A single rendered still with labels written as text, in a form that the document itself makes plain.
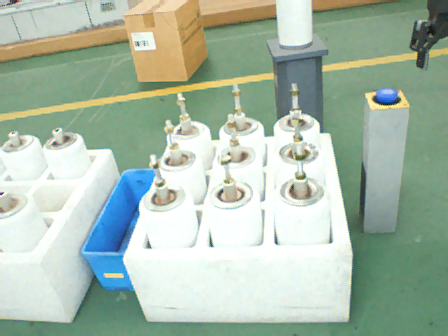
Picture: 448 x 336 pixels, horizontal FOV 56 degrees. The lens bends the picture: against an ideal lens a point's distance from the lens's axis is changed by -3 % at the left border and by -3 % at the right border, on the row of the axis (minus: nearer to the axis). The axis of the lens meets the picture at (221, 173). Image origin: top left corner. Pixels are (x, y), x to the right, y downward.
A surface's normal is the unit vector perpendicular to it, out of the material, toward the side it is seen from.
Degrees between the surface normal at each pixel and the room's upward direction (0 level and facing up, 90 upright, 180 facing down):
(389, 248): 0
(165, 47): 90
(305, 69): 90
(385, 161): 90
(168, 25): 90
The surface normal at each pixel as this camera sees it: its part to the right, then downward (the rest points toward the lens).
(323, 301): -0.11, 0.58
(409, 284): -0.14, -0.81
